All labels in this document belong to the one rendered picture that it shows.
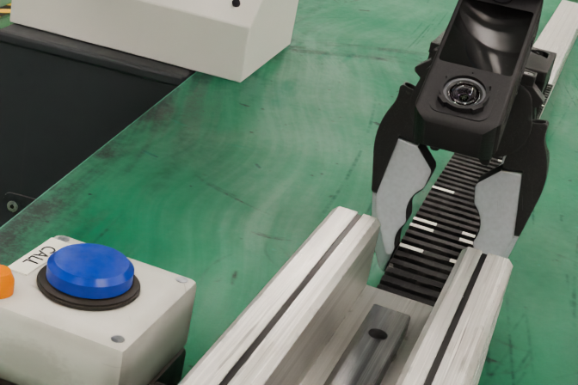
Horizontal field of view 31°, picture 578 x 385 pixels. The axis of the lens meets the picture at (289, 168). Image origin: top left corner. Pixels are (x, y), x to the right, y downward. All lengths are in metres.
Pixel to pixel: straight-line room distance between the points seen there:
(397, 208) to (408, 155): 0.03
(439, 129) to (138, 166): 0.32
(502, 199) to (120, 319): 0.26
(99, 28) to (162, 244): 0.43
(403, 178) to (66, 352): 0.26
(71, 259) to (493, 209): 0.27
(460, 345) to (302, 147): 0.45
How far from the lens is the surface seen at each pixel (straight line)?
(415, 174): 0.64
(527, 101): 0.62
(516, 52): 0.58
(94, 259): 0.50
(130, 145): 0.83
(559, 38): 1.41
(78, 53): 1.06
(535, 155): 0.63
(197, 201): 0.75
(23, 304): 0.49
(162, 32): 1.05
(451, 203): 0.75
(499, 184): 0.64
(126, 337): 0.47
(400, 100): 0.63
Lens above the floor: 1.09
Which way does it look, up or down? 21 degrees down
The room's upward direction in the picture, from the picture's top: 11 degrees clockwise
